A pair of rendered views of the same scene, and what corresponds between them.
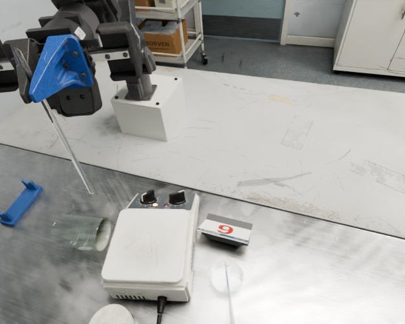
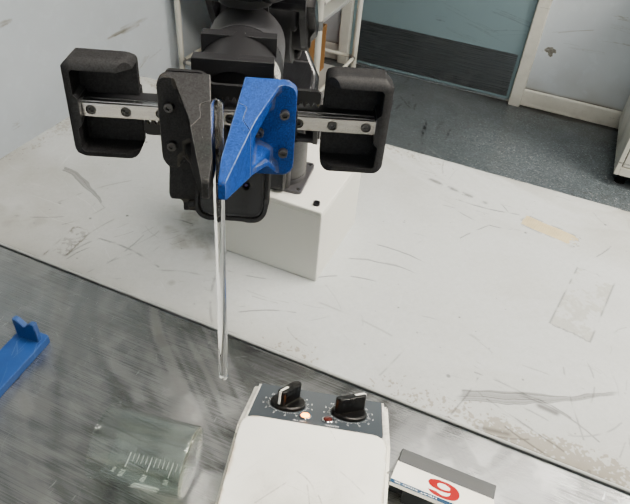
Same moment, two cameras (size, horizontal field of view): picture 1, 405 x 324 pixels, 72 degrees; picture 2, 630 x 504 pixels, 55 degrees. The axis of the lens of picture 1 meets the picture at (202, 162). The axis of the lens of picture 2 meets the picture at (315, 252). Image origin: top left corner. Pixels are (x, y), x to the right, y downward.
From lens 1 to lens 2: 12 cm
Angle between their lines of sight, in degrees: 7
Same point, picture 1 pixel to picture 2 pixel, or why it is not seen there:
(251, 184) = (491, 399)
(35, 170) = (34, 298)
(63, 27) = (263, 60)
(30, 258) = (18, 491)
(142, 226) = (289, 459)
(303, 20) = (562, 66)
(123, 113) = not seen: hidden behind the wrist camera
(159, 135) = (302, 265)
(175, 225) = (358, 467)
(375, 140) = not seen: outside the picture
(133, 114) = not seen: hidden behind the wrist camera
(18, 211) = not seen: outside the picture
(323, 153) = not seen: outside the picture
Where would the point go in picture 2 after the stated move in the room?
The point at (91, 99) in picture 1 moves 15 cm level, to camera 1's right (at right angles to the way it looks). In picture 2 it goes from (262, 194) to (486, 208)
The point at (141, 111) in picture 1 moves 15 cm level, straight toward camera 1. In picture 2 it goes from (277, 212) to (305, 305)
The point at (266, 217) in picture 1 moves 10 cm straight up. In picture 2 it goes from (523, 476) to (558, 414)
